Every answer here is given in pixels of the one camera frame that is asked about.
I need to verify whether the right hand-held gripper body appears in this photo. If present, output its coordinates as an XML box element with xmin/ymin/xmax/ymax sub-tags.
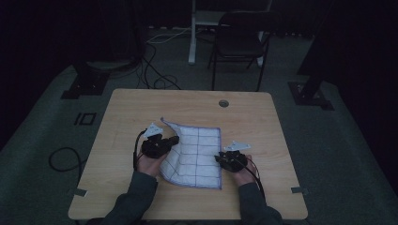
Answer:
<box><xmin>218</xmin><ymin>140</ymin><xmax>253</xmax><ymax>173</ymax></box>

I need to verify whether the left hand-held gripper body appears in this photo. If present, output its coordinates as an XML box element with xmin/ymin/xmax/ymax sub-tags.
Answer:
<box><xmin>140</xmin><ymin>122</ymin><xmax>173</xmax><ymax>159</ymax></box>

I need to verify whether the white cloth with blue grid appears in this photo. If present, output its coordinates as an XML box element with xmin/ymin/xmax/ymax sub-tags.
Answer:
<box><xmin>159</xmin><ymin>116</ymin><xmax>223</xmax><ymax>190</ymax></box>

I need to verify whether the person's right hand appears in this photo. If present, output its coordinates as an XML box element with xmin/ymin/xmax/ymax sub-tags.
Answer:
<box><xmin>232</xmin><ymin>154</ymin><xmax>257</xmax><ymax>188</ymax></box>

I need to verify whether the person's left hand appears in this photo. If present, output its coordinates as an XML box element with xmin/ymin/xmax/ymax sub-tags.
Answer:
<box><xmin>136</xmin><ymin>152</ymin><xmax>167</xmax><ymax>178</ymax></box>

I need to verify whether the black folding chair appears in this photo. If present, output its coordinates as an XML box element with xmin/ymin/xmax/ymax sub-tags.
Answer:
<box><xmin>207</xmin><ymin>10</ymin><xmax>277</xmax><ymax>92</ymax></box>

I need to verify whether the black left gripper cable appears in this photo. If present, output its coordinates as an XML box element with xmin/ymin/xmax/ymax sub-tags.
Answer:
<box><xmin>132</xmin><ymin>128</ymin><xmax>148</xmax><ymax>172</ymax></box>

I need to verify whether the red and black gripper cable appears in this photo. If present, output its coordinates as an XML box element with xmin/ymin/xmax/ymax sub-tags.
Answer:
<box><xmin>242</xmin><ymin>157</ymin><xmax>267</xmax><ymax>201</ymax></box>

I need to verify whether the black floor cable tangle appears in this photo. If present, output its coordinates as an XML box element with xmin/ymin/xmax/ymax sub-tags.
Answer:
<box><xmin>136</xmin><ymin>42</ymin><xmax>182</xmax><ymax>91</ymax></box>

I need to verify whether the black stand with base plate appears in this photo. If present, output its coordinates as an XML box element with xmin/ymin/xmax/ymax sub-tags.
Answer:
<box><xmin>60</xmin><ymin>60</ymin><xmax>111</xmax><ymax>100</ymax></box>
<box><xmin>287</xmin><ymin>0</ymin><xmax>335</xmax><ymax>112</ymax></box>

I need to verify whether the white floor cable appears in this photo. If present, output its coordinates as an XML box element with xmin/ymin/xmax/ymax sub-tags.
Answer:
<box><xmin>145</xmin><ymin>27</ymin><xmax>192</xmax><ymax>45</ymax></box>

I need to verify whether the black looped floor cable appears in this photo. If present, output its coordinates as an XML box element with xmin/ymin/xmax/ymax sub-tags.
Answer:
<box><xmin>48</xmin><ymin>146</ymin><xmax>84</xmax><ymax>182</ymax></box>

